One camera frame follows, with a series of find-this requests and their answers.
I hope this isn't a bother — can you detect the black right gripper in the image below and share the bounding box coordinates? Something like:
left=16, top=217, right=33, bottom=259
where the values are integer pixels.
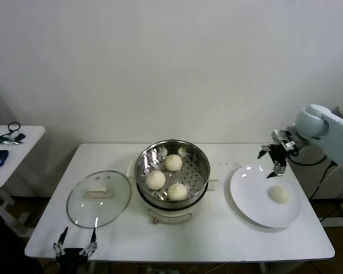
left=257, top=144, right=289, bottom=179

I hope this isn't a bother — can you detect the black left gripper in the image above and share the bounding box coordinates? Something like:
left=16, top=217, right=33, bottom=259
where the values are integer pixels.
left=53, top=227, right=99, bottom=274

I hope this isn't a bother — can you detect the white steamed baozi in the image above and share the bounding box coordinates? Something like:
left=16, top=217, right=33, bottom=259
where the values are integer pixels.
left=164, top=154, right=184, bottom=172
left=167, top=182, right=189, bottom=201
left=145, top=170, right=166, bottom=191
left=268, top=185, right=291, bottom=204

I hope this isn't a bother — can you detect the round glass pot lid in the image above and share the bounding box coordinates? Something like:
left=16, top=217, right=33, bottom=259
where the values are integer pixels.
left=66, top=170, right=132, bottom=229

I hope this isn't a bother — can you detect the perforated steel steamer basket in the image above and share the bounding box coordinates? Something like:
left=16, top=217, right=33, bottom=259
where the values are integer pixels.
left=127, top=139, right=220, bottom=205

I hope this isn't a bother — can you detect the round white plate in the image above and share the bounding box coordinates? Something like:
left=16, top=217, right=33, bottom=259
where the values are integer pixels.
left=229, top=164, right=302, bottom=228

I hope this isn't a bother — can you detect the person in dark clothes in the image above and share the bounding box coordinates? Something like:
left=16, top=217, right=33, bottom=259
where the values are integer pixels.
left=0, top=211, right=43, bottom=274

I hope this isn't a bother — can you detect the small white side table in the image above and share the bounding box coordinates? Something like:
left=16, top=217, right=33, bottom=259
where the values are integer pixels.
left=0, top=125, right=46, bottom=237

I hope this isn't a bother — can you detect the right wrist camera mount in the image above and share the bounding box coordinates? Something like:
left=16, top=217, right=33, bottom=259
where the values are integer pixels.
left=271, top=129, right=294, bottom=149

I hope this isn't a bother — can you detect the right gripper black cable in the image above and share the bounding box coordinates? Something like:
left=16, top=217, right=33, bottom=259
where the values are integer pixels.
left=285, top=152, right=328, bottom=167

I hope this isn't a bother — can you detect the black power adapter cable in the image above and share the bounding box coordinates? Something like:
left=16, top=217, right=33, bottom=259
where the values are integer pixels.
left=308, top=160, right=343, bottom=200

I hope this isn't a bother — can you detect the black cable loop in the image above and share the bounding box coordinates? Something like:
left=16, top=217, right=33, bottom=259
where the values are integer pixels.
left=0, top=122, right=21, bottom=138

